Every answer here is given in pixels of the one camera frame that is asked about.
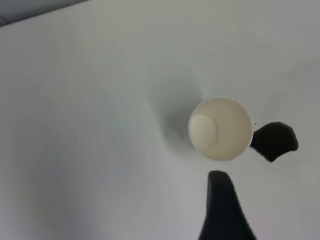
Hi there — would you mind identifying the dark coffee spill puddle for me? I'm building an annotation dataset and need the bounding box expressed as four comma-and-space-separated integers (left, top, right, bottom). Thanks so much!
248, 121, 300, 163

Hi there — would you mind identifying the white paper coffee cup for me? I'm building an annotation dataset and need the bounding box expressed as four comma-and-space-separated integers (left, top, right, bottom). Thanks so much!
185, 96, 255, 161

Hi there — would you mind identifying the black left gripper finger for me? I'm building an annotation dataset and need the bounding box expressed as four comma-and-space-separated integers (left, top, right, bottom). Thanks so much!
197, 170, 258, 240

